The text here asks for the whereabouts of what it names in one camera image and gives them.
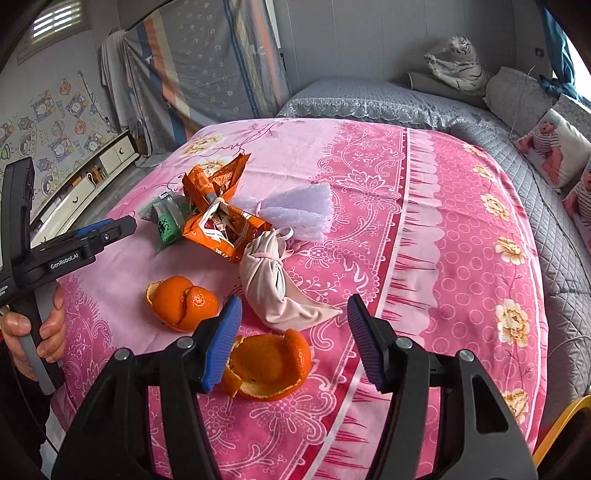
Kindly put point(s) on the window blind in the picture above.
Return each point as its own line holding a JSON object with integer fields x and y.
{"x": 55, "y": 27}

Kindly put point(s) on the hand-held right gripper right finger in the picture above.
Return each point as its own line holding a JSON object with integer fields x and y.
{"x": 364, "y": 341}

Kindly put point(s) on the grey quilted cushion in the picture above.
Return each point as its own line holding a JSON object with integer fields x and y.
{"x": 512, "y": 99}

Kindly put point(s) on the white TV cabinet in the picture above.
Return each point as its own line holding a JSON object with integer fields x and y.
{"x": 115, "y": 154}

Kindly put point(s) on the orange peel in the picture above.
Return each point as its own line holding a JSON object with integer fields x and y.
{"x": 272, "y": 364}
{"x": 182, "y": 302}

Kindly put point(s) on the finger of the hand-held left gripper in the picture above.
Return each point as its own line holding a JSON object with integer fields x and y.
{"x": 94, "y": 228}
{"x": 115, "y": 233}

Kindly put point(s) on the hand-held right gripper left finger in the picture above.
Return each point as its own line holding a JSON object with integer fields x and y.
{"x": 224, "y": 341}

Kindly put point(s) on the baby print pillow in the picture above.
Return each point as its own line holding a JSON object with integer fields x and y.
{"x": 549, "y": 143}
{"x": 581, "y": 203}

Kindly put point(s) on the pink floral bedsheet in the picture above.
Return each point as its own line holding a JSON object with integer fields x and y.
{"x": 369, "y": 194}

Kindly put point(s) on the yellow trash bin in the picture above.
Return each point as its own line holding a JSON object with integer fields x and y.
{"x": 561, "y": 422}

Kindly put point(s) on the orange snack wrapper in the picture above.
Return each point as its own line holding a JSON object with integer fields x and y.
{"x": 221, "y": 177}
{"x": 203, "y": 230}

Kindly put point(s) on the white bubble wrap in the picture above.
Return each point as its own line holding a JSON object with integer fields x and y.
{"x": 300, "y": 207}

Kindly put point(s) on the dark grey pillow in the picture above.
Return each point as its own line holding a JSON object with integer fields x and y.
{"x": 429, "y": 85}

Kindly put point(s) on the cartoon wall poster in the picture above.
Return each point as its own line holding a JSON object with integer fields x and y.
{"x": 69, "y": 120}

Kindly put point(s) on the person's left forearm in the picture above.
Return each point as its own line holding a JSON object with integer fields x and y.
{"x": 18, "y": 415}

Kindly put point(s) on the blue curtain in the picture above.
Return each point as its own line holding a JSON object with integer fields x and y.
{"x": 558, "y": 55}

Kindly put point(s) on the person's left hand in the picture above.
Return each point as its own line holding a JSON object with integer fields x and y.
{"x": 54, "y": 323}

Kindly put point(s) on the white hanging garment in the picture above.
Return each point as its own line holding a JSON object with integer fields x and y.
{"x": 113, "y": 69}

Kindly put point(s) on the green snack packet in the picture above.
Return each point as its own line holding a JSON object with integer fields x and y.
{"x": 166, "y": 221}

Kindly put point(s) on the white tiger plush toy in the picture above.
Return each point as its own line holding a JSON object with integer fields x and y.
{"x": 457, "y": 64}

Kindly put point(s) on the beige cloth pouch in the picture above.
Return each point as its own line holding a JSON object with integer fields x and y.
{"x": 268, "y": 281}

